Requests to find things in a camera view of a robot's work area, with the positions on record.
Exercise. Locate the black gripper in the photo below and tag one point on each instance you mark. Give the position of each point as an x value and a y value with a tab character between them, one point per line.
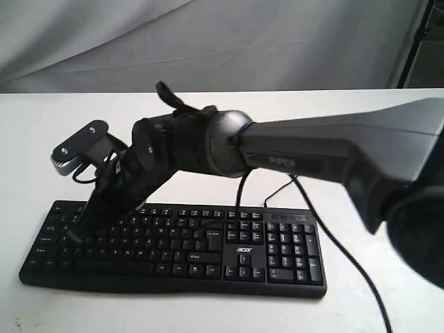
122	188

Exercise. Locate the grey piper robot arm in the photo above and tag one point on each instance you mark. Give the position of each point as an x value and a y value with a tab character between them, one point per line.
389	161

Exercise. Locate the black acer keyboard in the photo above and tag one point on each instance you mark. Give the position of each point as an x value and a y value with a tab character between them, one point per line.
178	248

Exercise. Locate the grey backdrop cloth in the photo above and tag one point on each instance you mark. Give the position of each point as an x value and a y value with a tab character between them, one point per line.
204	46

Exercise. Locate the black stand pole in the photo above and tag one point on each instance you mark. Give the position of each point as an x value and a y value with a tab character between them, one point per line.
423	64

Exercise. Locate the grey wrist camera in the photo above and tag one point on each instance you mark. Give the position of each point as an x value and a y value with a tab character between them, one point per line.
91	145

